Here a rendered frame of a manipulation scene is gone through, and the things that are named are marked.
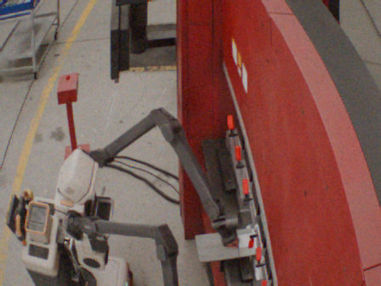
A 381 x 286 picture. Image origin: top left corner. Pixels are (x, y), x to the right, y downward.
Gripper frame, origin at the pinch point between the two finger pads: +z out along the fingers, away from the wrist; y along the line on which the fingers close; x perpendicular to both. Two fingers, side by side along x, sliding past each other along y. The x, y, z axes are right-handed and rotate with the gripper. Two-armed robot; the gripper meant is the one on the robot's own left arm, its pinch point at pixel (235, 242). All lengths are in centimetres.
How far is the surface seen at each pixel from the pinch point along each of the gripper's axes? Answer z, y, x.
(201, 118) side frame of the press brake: -3, 85, 5
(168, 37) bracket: -26, 141, 7
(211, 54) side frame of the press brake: -38, 85, -19
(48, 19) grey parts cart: -8, 365, 161
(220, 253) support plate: -2.2, -4.9, 7.1
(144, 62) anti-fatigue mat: 73, 282, 76
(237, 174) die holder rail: 7.2, 48.6, -4.3
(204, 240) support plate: -5.2, 4.7, 12.7
